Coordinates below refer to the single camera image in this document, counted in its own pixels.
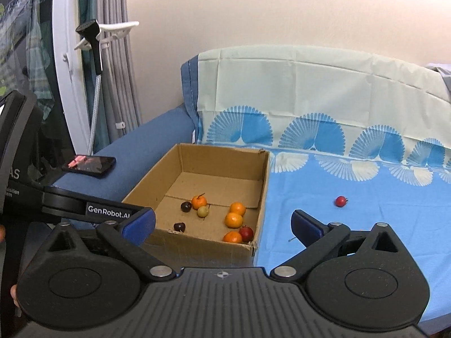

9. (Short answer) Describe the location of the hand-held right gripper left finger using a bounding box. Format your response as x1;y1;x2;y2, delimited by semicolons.
45;207;177;280

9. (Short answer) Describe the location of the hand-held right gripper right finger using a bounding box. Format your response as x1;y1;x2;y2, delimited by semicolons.
271;209;406;281

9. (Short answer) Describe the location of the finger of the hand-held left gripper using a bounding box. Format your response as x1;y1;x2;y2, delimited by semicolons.
85;199;150;221

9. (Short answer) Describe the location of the brown cardboard box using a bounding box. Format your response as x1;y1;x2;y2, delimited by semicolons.
121;143;271;270

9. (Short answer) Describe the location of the person's left hand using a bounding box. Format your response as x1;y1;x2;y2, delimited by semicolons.
0;224;20;309

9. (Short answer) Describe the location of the black smartphone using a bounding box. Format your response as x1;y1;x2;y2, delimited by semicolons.
61;154;117;178

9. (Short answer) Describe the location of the grey curtain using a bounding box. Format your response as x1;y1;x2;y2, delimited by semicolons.
95;0;143;138

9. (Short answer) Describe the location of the blue fan-print cloth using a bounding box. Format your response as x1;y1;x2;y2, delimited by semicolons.
192;44;451;324

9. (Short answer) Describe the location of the pale grey cloth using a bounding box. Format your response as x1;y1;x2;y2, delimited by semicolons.
425;64;451;101

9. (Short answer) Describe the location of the white window frame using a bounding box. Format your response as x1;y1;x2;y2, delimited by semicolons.
53;0;92;155

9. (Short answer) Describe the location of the garment steamer wand with hose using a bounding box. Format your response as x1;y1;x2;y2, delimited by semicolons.
76;19;104;155

